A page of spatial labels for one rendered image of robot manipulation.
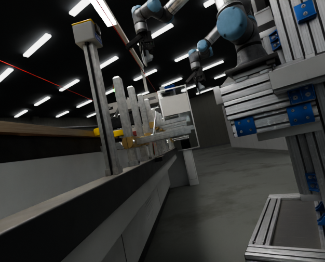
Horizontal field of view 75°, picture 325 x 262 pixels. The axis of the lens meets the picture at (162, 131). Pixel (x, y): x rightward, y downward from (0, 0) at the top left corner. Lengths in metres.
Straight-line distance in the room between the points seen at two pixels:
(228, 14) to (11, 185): 0.96
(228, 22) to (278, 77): 0.31
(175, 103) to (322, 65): 3.04
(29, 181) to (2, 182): 0.09
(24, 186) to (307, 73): 0.97
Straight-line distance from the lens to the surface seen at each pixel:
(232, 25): 1.01
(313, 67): 0.93
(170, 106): 3.77
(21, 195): 0.69
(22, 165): 0.71
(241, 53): 1.12
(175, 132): 0.97
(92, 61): 0.78
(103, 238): 0.61
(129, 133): 0.96
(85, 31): 0.81
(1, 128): 0.65
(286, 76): 0.93
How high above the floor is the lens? 0.75
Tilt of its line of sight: 4 degrees up
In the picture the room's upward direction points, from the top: 12 degrees counter-clockwise
